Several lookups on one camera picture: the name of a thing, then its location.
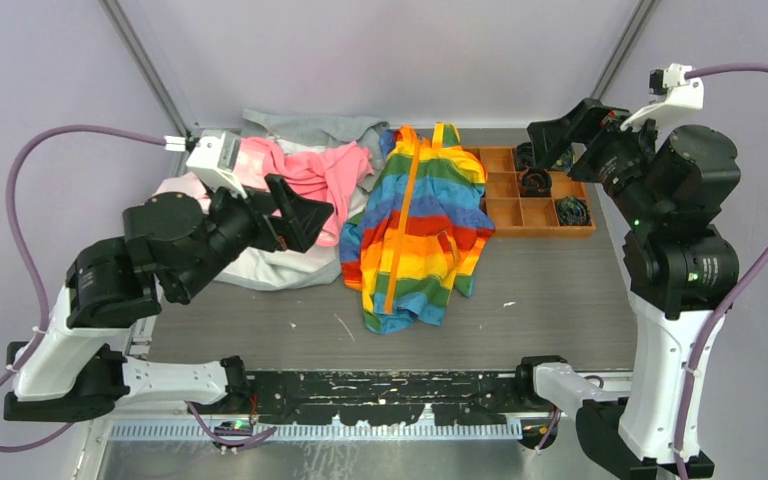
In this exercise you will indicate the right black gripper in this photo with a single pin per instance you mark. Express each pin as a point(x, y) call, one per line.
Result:
point(550, 137)

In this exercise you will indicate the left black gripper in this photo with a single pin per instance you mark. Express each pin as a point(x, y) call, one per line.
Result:
point(302, 219)

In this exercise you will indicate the rainbow striped zip jacket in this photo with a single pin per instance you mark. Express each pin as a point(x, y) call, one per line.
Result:
point(421, 234)

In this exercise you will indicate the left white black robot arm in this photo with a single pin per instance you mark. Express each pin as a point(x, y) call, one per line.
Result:
point(171, 249)

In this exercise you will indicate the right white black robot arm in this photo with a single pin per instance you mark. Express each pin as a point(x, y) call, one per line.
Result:
point(680, 268)

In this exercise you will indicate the dark rolled tie back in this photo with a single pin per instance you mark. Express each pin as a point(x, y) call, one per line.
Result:
point(524, 157)

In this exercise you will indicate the pink fleece garment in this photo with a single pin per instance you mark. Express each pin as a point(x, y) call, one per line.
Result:
point(250, 188)

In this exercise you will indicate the grey white garment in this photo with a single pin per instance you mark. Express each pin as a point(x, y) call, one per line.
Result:
point(304, 132)

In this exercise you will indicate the blue green rolled tie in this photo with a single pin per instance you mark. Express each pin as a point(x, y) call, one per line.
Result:
point(572, 211)

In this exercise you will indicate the orange compartment tray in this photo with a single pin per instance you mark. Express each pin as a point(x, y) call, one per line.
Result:
point(516, 214)

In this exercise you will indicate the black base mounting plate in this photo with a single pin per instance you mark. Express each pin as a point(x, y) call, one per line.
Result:
point(381, 398)

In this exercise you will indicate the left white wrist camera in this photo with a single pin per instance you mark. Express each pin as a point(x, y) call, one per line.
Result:
point(212, 158)

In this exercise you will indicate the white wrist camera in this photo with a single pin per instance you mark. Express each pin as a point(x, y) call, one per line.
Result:
point(212, 158)
point(674, 95)

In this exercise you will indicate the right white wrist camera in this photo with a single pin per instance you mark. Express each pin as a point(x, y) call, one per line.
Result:
point(674, 95)

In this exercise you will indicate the silver slotted aluminium rail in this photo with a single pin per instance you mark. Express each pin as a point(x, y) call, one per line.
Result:
point(424, 429)

